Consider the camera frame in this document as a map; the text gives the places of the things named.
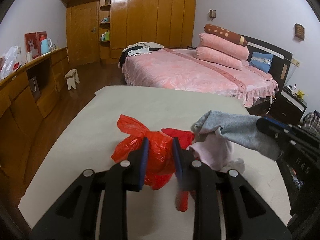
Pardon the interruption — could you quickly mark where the pink sock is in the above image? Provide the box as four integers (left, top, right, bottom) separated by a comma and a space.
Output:
187, 133, 234, 171

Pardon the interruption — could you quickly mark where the red plastic bag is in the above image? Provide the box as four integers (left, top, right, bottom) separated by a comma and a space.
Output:
111, 114, 175, 190

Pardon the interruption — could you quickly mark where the grey sock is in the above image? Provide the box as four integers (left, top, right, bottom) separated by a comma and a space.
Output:
191, 111, 281, 161

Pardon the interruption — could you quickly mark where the red sock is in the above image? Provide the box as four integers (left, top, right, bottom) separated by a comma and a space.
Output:
161, 128, 195, 212

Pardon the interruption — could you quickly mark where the white tissue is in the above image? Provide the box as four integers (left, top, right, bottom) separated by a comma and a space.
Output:
227, 158, 245, 174

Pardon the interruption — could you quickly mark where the black white nightstand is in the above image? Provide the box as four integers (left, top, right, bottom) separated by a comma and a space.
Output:
269, 88, 307, 125

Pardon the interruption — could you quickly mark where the plaid shirt on chair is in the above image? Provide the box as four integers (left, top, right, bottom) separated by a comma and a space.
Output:
302, 110, 320, 137

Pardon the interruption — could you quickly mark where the yellow plush toy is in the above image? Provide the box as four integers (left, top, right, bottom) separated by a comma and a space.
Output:
296, 89, 305, 101

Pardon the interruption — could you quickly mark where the white bottle on nightstand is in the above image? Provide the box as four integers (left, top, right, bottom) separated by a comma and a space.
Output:
292, 84, 297, 94

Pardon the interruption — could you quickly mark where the dark wooden headboard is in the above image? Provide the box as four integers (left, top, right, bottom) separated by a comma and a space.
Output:
244, 35, 292, 90

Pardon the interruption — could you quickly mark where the blue cushion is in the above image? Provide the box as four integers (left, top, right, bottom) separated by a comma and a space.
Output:
249, 52, 273, 73

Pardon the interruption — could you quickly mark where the brown dotted bolster pillow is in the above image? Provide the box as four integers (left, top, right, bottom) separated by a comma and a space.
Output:
204, 24, 247, 47

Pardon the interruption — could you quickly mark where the lower pink pillow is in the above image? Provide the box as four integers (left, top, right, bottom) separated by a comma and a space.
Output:
196, 47, 242, 70

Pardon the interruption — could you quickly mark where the pink pillow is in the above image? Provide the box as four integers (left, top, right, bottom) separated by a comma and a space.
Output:
199, 33, 249, 60
196, 47, 242, 70

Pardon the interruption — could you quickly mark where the upper pink pillow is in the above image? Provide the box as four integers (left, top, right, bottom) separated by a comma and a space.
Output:
199, 33, 249, 60

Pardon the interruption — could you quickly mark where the pink covered bed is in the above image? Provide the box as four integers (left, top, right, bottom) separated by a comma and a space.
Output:
121, 49, 279, 107

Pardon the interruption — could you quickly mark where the small white stool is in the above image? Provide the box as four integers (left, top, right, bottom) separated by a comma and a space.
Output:
65, 68, 80, 90

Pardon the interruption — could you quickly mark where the clothes pile on bed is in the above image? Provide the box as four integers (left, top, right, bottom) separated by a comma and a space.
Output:
118, 42, 164, 68

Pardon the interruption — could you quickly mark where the wooden sideboard desk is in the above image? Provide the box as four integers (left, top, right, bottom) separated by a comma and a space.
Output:
1, 48, 70, 203

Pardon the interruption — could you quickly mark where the light blue kettle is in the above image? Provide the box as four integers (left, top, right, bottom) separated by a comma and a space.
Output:
40, 34, 53, 55

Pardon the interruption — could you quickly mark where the wooden wardrobe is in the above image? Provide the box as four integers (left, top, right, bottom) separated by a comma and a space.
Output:
61, 0, 196, 66

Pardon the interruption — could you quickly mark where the white plastic bag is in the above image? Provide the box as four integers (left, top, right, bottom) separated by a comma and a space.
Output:
0, 46, 19, 80

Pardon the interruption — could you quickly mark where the red picture box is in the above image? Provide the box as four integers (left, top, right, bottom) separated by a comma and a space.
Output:
24, 31, 47, 59

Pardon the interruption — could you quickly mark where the right wall lamp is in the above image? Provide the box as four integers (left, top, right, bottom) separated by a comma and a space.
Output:
295, 23, 305, 41

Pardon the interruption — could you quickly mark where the wall lamp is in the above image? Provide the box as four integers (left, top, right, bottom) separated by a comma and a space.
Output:
209, 9, 216, 19
295, 23, 305, 41

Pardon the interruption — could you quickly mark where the left wall lamp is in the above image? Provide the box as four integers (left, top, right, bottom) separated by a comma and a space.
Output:
209, 9, 216, 19

